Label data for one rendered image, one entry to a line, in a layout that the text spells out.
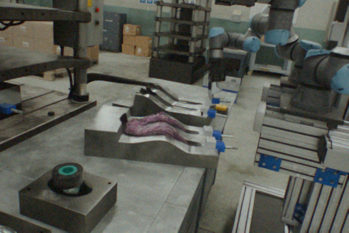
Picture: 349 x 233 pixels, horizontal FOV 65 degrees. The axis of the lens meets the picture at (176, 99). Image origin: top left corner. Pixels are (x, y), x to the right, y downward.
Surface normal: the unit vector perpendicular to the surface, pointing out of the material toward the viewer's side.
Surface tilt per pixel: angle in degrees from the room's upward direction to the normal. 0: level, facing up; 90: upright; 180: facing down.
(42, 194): 0
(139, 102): 90
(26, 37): 96
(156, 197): 0
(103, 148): 90
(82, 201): 0
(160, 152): 90
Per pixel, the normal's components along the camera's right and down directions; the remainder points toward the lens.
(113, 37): -0.26, 0.26
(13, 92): 0.95, 0.19
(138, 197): 0.11, -0.95
